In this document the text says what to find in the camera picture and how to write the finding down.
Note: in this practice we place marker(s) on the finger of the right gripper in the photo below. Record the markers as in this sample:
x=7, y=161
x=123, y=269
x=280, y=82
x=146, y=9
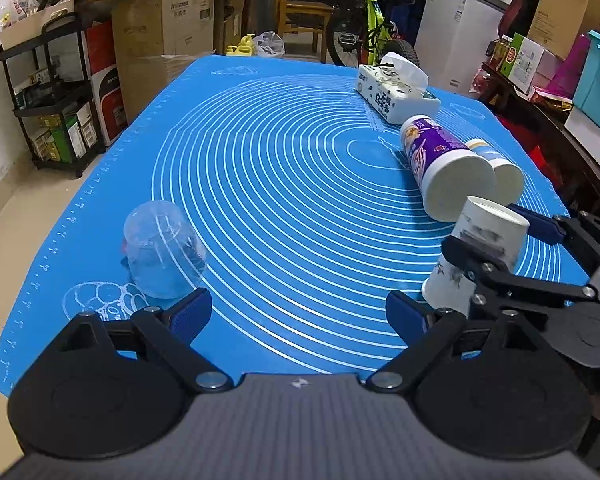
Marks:
x=579, y=235
x=497, y=289

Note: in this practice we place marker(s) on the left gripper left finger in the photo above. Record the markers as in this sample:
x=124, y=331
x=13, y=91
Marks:
x=165, y=337

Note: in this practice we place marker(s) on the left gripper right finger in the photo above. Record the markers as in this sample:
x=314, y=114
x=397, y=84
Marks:
x=427, y=333

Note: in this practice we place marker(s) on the white paper cup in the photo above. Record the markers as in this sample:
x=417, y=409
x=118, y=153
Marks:
x=485, y=232

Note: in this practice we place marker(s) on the clear plastic cup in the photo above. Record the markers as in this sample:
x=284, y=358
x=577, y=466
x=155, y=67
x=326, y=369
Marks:
x=165, y=256

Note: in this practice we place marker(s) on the light blue paper cup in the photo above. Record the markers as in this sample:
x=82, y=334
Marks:
x=509, y=177

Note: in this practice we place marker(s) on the purple paper cup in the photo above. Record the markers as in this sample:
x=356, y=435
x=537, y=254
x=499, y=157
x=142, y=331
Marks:
x=446, y=171

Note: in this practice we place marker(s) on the dark wooden side table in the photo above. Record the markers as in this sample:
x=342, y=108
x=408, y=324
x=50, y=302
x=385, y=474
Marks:
x=573, y=172

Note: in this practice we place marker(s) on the blue silicone baking mat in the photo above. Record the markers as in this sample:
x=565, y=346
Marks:
x=298, y=191

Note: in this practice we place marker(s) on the green white carton box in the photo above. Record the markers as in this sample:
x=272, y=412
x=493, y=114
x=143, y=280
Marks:
x=528, y=66

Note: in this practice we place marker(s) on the white tissue box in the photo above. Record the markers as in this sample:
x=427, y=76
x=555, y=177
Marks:
x=397, y=89

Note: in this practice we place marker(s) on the tall brown cardboard box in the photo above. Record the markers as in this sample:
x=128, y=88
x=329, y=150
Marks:
x=557, y=24

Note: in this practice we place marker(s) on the white chest freezer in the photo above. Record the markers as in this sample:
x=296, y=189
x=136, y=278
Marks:
x=452, y=40

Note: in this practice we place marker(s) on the black metal shelf rack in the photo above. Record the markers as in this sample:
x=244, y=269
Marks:
x=66, y=92

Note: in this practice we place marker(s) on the green black bicycle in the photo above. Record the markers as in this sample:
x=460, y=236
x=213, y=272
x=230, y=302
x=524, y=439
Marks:
x=362, y=32

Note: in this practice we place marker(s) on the yellow toy truck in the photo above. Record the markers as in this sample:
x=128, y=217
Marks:
x=245, y=47

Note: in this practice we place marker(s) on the lower cardboard box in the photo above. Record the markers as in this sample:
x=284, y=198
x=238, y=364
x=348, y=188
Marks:
x=155, y=40

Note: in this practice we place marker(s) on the wooden chair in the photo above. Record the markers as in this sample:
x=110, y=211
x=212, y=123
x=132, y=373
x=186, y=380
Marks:
x=304, y=16

